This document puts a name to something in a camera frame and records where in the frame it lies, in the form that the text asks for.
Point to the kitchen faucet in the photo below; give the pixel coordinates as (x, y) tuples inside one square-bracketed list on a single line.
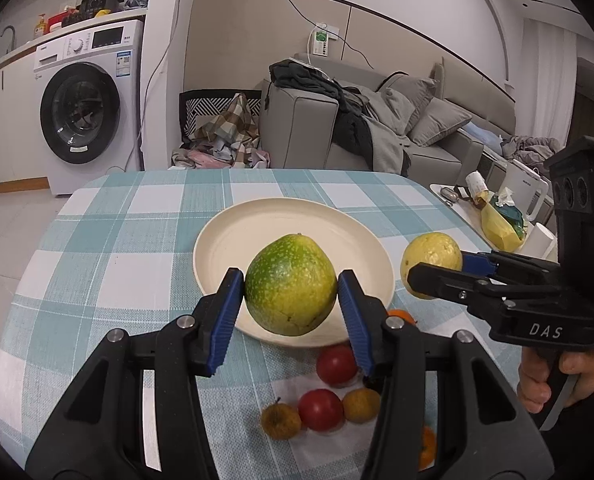
[(8, 34)]

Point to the orange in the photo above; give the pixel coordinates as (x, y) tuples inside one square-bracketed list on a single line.
[(428, 452), (405, 315)]

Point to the yellow plastic bag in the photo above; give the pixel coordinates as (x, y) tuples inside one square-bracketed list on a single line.
[(504, 225)]

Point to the black rice cooker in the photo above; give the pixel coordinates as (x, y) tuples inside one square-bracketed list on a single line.
[(89, 8)]

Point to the large red tomato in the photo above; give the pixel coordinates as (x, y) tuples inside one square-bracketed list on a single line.
[(336, 365)]

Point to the black patterned laundry basket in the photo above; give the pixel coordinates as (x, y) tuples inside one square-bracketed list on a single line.
[(198, 106)]

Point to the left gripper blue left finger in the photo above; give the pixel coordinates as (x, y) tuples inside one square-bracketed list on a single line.
[(193, 345)]

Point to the grey sofa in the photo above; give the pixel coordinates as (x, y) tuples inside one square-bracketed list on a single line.
[(458, 154)]

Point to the grey sofa cushion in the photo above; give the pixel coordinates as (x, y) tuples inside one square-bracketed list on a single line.
[(440, 118)]

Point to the yellow guava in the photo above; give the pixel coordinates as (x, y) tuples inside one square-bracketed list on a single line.
[(435, 248)]

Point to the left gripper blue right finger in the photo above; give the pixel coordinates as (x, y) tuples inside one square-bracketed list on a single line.
[(390, 351)]

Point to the dark clothes pile on sofa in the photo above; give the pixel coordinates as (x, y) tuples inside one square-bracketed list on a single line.
[(310, 120)]

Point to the plaid cloth in basket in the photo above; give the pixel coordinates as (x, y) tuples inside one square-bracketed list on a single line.
[(232, 135)]

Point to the white side table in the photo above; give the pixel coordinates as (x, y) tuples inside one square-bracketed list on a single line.
[(531, 240)]

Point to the teal checkered tablecloth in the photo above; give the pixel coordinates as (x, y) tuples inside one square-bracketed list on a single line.
[(120, 254)]

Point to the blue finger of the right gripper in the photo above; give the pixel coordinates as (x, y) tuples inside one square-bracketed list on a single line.
[(471, 287), (510, 268)]

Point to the cream round plate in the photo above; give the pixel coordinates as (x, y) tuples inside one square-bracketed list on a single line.
[(233, 238)]

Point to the brown kiwi-like fruit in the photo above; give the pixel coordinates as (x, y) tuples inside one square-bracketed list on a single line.
[(361, 405)]

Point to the white washing machine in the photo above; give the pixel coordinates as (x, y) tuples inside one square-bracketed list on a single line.
[(88, 84)]

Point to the small brown pear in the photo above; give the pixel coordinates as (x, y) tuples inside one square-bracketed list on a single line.
[(280, 421)]

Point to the small red tomato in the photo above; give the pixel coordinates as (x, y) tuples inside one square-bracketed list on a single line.
[(321, 410)]

